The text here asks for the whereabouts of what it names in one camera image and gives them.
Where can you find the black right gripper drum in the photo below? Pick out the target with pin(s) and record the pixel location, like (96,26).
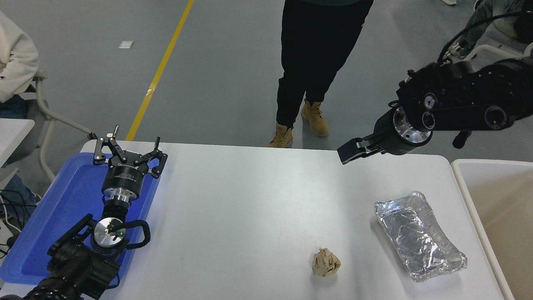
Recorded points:
(389,135)

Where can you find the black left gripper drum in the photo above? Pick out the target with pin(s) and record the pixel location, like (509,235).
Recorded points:
(124,177)

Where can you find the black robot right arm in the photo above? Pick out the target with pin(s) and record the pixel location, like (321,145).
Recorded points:
(470,96)

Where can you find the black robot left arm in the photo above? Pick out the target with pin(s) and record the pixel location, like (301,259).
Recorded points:
(75,266)

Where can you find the blue plastic tray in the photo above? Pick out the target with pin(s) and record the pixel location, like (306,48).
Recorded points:
(62,208)

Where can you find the small white side table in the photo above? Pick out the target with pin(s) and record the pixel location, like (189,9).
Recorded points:
(12,133)

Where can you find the white paper scrap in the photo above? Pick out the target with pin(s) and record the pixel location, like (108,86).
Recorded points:
(126,44)

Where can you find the silver foil tray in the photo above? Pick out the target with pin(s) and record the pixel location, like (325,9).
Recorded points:
(418,237)

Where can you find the standing person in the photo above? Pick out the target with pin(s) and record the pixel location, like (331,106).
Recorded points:
(316,50)

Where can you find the crumpled tan paper ball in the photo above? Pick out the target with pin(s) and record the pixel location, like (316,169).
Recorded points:
(326,263)

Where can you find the seated person beside small table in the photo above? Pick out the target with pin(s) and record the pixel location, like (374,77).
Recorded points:
(14,58)

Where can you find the white wheeled chair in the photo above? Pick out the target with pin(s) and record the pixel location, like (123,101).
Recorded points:
(499,52)

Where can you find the large pale bin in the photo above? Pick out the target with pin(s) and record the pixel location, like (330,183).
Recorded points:
(508,216)

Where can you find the seated person on wheeled chair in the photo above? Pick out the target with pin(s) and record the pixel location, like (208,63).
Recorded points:
(491,10)

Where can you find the grey frame chair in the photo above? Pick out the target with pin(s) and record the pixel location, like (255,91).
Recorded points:
(46,112)

